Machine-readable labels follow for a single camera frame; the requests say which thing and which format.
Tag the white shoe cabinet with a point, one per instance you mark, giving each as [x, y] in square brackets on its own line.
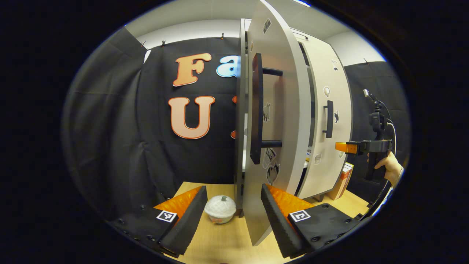
[241, 110]

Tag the white cabinet door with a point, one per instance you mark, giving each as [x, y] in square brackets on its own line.
[326, 73]
[289, 91]

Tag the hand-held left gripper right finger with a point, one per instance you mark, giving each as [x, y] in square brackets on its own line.
[278, 223]

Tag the black backdrop cloth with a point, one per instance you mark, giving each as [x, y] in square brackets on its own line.
[146, 146]

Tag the white lidded bowl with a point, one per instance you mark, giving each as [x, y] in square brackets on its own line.
[220, 209]

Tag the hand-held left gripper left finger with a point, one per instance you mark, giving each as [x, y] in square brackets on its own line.
[190, 220]

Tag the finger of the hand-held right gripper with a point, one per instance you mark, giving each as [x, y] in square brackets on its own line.
[346, 147]

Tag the ceiling light strip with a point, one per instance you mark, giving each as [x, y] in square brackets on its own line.
[301, 3]

